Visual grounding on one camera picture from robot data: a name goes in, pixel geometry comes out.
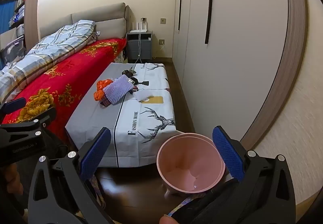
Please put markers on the dark pink patterned packet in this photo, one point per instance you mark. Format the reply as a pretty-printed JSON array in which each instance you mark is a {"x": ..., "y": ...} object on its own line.
[{"x": 106, "y": 103}]

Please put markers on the wooden bookshelf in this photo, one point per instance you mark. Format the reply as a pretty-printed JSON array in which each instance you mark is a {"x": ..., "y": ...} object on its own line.
[{"x": 31, "y": 12}]

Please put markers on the white wardrobe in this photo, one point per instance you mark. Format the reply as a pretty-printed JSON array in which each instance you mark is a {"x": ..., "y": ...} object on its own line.
[{"x": 239, "y": 50}]

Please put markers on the small black object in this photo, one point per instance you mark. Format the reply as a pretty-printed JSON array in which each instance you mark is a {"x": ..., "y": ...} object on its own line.
[{"x": 134, "y": 80}]

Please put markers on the person's left hand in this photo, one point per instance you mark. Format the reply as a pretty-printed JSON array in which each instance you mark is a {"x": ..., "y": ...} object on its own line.
[{"x": 10, "y": 178}]

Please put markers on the red black wrapper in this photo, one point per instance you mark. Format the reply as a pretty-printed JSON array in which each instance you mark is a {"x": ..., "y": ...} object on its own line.
[{"x": 133, "y": 89}]

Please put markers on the white router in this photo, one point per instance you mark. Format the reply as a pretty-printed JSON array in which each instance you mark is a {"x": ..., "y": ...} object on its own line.
[{"x": 138, "y": 30}]

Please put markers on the blue curtain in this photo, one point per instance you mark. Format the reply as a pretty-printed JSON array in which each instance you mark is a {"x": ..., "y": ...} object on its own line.
[{"x": 5, "y": 17}]

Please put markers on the clear plastic bag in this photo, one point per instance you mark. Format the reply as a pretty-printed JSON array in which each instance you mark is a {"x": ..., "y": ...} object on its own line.
[{"x": 142, "y": 95}]

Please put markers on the pink plastic bin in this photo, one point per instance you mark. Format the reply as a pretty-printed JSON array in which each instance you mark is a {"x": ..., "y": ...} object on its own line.
[{"x": 186, "y": 163}]

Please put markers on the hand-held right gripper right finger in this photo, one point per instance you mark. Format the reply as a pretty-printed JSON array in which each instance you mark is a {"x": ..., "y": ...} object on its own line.
[{"x": 227, "y": 156}]

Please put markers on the curved wooden trim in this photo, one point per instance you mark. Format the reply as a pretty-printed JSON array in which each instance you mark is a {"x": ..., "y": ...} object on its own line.
[{"x": 295, "y": 25}]

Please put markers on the purple patterned cloth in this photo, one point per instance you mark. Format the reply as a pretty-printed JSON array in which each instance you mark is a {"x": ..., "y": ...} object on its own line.
[{"x": 186, "y": 201}]

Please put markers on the clear plastic storage box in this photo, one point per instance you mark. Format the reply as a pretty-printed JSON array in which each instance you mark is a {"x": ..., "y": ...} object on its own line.
[{"x": 12, "y": 50}]

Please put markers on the brass wall switch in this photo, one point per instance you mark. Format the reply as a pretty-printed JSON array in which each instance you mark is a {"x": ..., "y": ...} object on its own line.
[{"x": 163, "y": 21}]

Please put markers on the blue plaid quilt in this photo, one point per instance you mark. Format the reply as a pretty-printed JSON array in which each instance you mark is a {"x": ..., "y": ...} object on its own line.
[{"x": 50, "y": 47}]

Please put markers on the grey nightstand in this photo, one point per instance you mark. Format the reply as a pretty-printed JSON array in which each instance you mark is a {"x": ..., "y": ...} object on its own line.
[{"x": 145, "y": 47}]

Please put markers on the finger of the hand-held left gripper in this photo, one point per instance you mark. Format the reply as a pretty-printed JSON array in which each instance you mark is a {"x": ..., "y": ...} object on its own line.
[
  {"x": 12, "y": 104},
  {"x": 37, "y": 119}
]

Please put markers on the brown floral cloth scrunchie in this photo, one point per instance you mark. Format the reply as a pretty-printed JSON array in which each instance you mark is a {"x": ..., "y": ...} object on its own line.
[{"x": 128, "y": 72}]

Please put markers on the red floral blanket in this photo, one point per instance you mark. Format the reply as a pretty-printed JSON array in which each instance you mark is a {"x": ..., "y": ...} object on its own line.
[{"x": 75, "y": 70}]

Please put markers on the white foam fruit net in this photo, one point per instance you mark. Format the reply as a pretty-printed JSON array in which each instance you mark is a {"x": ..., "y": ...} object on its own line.
[{"x": 117, "y": 89}]

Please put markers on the beige padded headboard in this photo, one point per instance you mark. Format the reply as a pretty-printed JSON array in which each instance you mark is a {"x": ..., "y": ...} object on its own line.
[{"x": 101, "y": 12}]

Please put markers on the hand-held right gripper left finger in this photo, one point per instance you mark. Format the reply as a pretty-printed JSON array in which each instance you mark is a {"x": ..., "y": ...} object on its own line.
[{"x": 96, "y": 153}]

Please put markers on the deer print tablecloth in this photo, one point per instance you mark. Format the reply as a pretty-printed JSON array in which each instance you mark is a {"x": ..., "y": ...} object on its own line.
[{"x": 101, "y": 118}]

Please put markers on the red round object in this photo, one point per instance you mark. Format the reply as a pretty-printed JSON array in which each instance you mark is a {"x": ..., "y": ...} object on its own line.
[{"x": 101, "y": 88}]

